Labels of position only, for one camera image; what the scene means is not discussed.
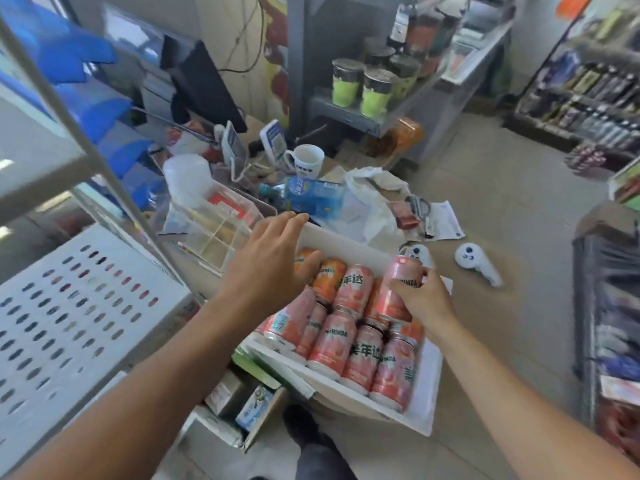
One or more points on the person's left hand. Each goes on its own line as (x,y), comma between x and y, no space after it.
(270,269)

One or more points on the person's right hand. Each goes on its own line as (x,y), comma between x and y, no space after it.
(430,309)

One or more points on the pink soda can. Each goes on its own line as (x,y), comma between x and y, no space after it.
(400,274)

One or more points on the white plastic tray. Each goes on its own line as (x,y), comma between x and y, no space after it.
(430,394)

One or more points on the pile of red cans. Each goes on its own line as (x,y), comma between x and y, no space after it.
(325,349)

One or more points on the white metal shelf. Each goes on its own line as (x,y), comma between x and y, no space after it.
(40,164)

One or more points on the person's left forearm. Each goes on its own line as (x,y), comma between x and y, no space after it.
(140,404)

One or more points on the person's right forearm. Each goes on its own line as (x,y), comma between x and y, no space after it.
(525,409)

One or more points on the person's right shoe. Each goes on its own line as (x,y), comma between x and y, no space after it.
(305,424)

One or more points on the person's dark grey trousers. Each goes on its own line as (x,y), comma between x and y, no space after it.
(325,464)

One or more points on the white handheld controller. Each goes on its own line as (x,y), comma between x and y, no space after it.
(417,254)
(470,257)

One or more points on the clear acrylic organizer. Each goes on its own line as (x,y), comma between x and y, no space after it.
(215,239)

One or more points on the red white small box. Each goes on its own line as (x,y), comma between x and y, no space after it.
(227,203)

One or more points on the blue drink bottle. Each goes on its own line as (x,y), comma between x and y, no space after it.
(310,197)

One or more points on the white paper receipt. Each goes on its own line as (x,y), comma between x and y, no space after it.
(447,222)

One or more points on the white document sheet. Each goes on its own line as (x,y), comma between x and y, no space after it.
(345,212)

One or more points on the grey cloth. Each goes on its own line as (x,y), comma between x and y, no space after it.
(255,174)

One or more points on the small red packet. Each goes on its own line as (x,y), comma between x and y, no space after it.
(404,215)

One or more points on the green flat box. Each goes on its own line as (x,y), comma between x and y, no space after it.
(255,367)

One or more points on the grey scissors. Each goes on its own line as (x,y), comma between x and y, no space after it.
(420,205)

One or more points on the white plastic bag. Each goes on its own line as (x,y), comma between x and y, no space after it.
(375,214)

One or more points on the white mug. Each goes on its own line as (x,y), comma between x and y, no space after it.
(307,162)

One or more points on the white frosted plastic container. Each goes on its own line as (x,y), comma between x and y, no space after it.
(187,179)

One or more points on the blue rounded code stand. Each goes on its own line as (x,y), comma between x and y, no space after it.
(273,139)

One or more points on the white framed code stand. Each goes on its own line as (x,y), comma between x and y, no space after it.
(233,144)

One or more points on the small brown box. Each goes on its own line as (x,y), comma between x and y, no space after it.
(225,392)

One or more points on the small blue carton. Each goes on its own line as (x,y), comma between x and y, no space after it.
(255,407)

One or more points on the white red cat figurine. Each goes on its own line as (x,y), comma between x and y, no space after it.
(187,139)

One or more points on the open cardboard floor box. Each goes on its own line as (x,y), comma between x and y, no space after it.
(215,424)

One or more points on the orange snack bag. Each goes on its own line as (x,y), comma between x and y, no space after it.
(405,137)

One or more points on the dark snack display rack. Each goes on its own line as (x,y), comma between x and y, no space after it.
(615,334)

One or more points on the brown cardboard box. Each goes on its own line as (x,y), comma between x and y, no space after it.
(600,219)

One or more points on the green lidded snack cup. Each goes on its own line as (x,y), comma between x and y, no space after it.
(407,77)
(380,55)
(376,102)
(346,92)

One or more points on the black cash register monitor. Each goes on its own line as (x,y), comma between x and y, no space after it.
(200,84)

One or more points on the grey display stand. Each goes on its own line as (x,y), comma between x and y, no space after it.
(300,44)

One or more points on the blue plastic display rack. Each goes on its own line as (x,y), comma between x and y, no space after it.
(100,109)

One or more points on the orange lidded snack cup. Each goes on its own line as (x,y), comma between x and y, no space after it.
(425,34)

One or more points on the dark glass bottle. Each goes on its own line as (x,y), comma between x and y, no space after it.
(400,24)

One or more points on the orange hanging sign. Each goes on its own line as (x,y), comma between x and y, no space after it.
(575,5)

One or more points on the yellow red wall poster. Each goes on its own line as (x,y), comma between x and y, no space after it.
(275,59)

